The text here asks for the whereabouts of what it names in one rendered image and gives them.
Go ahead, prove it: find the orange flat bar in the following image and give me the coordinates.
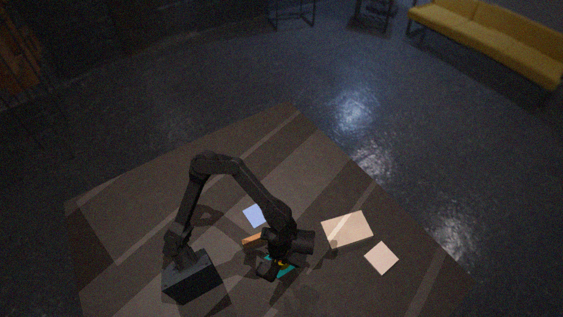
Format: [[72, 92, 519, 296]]
[[241, 232, 267, 249]]

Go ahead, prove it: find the cream flat rectangular block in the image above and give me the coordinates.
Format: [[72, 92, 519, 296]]
[[320, 210, 373, 252]]

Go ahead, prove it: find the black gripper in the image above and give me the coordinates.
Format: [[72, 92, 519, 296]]
[[255, 243, 290, 283]]

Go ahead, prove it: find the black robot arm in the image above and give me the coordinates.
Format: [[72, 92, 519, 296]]
[[162, 150, 316, 272]]

